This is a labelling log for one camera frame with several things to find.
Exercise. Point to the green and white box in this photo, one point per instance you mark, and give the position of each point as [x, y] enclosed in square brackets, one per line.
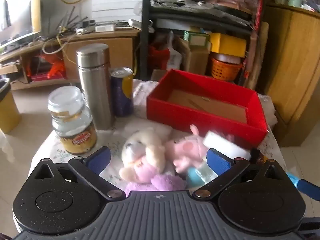
[197, 40]

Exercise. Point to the black router with antennas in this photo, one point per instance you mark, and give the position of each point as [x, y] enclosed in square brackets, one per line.
[60, 28]

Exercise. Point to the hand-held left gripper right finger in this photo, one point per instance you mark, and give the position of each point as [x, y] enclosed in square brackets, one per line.
[220, 164]

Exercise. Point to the brown cardboard box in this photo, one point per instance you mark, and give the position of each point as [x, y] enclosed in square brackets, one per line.
[197, 60]

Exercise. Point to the black shelf rack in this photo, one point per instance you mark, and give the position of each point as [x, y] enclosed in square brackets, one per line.
[145, 30]

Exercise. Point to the white plastic bag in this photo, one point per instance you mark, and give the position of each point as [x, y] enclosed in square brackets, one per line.
[175, 57]

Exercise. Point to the pink pig plush teal body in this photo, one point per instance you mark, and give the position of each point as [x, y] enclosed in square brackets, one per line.
[185, 150]

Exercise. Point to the red cardboard box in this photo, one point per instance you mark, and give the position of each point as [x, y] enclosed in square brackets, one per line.
[175, 112]

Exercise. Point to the orange plastic basket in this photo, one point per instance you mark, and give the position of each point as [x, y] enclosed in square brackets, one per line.
[225, 71]

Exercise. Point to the red plastic toy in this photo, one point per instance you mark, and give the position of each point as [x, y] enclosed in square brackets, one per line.
[56, 70]

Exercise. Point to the red plastic bag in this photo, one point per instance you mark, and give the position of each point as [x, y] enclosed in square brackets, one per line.
[158, 56]

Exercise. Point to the purple and yellow can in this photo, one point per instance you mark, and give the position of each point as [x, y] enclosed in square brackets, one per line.
[121, 92]

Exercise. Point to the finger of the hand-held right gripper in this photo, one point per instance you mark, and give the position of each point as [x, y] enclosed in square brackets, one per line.
[306, 187]

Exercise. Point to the yellow box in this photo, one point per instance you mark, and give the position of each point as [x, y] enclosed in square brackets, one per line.
[228, 45]

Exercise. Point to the flat screen monitor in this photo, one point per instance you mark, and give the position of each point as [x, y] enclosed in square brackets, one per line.
[17, 17]

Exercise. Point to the white power strip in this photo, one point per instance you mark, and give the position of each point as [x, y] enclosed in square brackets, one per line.
[105, 28]

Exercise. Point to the cream plush bear purple outfit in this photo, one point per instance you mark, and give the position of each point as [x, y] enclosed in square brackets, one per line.
[150, 145]

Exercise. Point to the stainless steel thermos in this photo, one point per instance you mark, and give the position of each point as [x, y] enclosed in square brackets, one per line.
[95, 87]

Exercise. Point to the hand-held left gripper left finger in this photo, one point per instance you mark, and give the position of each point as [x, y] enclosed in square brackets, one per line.
[98, 159]

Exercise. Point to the wooden cabinet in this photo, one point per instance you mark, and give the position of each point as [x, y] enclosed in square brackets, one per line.
[295, 67]

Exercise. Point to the glass jar with yellow label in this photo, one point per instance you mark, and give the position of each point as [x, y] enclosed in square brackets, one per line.
[72, 130]

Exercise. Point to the dark brown soft item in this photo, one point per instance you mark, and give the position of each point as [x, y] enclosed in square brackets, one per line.
[256, 155]

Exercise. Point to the floral tablecloth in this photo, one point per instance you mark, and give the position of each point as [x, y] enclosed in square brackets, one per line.
[140, 97]

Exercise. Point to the white sponge block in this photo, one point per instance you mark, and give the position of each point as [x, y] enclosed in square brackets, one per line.
[225, 143]

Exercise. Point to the yellow trash bin black rim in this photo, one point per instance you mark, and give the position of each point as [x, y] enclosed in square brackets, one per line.
[8, 115]

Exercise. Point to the green bowl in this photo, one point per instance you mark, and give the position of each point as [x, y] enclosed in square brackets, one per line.
[295, 0]

